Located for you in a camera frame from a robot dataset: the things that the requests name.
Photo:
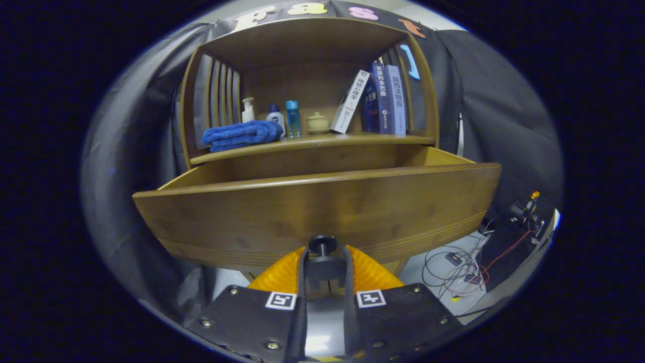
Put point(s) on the white book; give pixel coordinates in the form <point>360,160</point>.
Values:
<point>350,101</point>

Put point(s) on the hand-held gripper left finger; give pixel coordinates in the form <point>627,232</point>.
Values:
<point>302,327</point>

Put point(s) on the wooden drawer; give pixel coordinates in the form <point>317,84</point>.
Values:
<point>302,212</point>

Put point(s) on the dark blue book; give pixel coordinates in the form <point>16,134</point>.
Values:
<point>380,101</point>

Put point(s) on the wooden cabinet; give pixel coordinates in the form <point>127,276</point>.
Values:
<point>302,40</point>

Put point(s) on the white bottle with blue cap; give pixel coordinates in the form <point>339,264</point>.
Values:
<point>276,118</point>

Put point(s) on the black drawer knob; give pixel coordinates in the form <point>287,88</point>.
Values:
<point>322,244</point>

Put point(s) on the clear blue bottle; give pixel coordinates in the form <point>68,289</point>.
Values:
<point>293,121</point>

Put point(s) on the cream lidded tea cup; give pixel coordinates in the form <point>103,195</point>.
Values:
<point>317,123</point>

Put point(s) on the blue folded towel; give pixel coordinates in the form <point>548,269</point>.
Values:
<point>237,135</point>

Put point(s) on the white pump bottle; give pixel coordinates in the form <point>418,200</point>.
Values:
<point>248,115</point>

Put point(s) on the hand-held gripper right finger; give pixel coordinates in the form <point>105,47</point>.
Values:
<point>350,327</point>

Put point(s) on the wooden countertop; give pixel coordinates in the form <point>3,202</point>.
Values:
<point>322,141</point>

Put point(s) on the pale grey-blue book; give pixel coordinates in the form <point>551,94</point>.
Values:
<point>398,106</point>

